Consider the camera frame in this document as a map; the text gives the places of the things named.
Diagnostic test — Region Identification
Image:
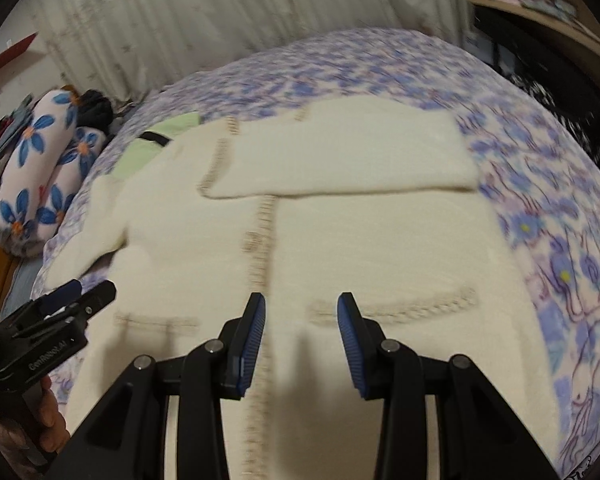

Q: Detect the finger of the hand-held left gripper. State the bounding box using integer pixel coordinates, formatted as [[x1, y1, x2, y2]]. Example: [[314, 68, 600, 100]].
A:
[[55, 280, 117, 330], [32, 279, 84, 314]]

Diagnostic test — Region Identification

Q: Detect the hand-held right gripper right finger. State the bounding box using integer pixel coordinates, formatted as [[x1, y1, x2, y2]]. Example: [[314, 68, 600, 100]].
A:
[[336, 291, 561, 480]]

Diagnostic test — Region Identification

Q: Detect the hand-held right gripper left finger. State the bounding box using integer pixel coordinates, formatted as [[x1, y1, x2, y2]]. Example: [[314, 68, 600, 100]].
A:
[[45, 292, 267, 480]]

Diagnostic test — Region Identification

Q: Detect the white fluffy blanket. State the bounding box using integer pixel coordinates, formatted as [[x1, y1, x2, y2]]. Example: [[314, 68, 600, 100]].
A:
[[45, 95, 563, 480]]

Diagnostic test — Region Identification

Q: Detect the dark clothes pile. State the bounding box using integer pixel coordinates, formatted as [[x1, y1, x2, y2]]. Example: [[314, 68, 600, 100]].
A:
[[75, 89, 116, 133]]

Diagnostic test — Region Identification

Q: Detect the person's left hand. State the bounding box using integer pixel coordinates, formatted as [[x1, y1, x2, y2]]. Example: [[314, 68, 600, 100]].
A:
[[37, 375, 72, 456]]

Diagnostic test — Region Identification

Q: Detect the blue flower pillow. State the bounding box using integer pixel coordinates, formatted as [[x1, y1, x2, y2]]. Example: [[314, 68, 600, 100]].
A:
[[0, 89, 106, 258]]

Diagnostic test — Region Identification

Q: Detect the light green garment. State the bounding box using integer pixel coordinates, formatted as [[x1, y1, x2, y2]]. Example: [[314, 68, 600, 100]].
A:
[[97, 112, 201, 186]]

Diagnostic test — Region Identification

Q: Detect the red strip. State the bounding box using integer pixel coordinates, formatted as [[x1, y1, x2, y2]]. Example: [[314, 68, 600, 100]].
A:
[[0, 32, 38, 86]]

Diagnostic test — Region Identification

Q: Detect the purple floral blanket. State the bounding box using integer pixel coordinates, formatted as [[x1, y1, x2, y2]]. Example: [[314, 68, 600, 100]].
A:
[[30, 27, 600, 480]]

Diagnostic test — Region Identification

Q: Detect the pale patterned curtain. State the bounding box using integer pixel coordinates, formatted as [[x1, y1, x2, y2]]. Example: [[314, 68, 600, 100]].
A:
[[10, 0, 473, 106]]

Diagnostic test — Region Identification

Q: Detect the wooden shelf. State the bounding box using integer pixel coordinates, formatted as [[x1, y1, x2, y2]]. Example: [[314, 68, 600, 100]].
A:
[[460, 0, 600, 81]]

